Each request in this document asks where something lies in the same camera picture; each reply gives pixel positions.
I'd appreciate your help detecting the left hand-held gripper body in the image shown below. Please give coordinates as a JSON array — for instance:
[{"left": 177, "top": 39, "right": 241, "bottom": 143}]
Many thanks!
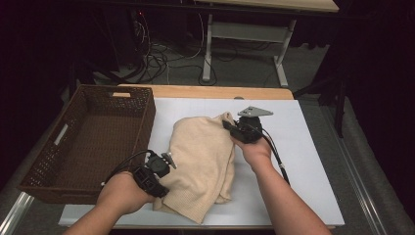
[{"left": 131, "top": 151, "right": 178, "bottom": 199}]

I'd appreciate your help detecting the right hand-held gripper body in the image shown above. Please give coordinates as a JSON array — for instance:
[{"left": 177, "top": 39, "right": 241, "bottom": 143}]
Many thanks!
[{"left": 230, "top": 106, "right": 274, "bottom": 145}]

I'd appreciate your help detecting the beige sweater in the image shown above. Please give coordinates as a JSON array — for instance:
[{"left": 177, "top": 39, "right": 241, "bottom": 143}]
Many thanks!
[{"left": 152, "top": 111, "right": 237, "bottom": 225}]

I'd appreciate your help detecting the brown woven basket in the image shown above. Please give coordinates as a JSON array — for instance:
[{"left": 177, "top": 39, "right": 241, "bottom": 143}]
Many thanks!
[{"left": 18, "top": 83, "right": 157, "bottom": 208}]

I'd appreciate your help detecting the person's right hand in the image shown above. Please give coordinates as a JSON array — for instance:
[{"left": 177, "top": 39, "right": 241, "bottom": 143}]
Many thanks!
[{"left": 229, "top": 135, "right": 274, "bottom": 170}]

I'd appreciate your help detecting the person's left hand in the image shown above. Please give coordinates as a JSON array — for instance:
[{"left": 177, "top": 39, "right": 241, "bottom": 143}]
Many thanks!
[{"left": 97, "top": 170, "right": 157, "bottom": 217}]

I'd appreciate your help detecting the white table cover sheet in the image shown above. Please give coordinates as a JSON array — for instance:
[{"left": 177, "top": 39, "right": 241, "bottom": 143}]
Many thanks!
[{"left": 58, "top": 97, "right": 346, "bottom": 228}]

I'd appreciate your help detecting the white-legged desk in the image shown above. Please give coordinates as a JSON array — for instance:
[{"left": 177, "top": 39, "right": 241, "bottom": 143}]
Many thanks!
[{"left": 195, "top": 0, "right": 341, "bottom": 88}]

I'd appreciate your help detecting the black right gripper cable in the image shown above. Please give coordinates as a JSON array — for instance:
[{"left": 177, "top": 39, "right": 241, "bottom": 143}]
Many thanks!
[{"left": 243, "top": 120, "right": 292, "bottom": 187}]

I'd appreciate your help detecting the long aluminium rail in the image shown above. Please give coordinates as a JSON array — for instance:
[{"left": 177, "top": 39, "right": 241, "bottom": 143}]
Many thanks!
[{"left": 321, "top": 104, "right": 388, "bottom": 235}]

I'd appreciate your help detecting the tangle of floor cables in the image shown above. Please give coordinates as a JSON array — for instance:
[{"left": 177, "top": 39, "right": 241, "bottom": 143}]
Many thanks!
[{"left": 131, "top": 9, "right": 218, "bottom": 86}]

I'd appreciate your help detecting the short aluminium rail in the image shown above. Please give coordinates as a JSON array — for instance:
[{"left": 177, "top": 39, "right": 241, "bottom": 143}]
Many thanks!
[{"left": 0, "top": 191, "right": 35, "bottom": 235}]

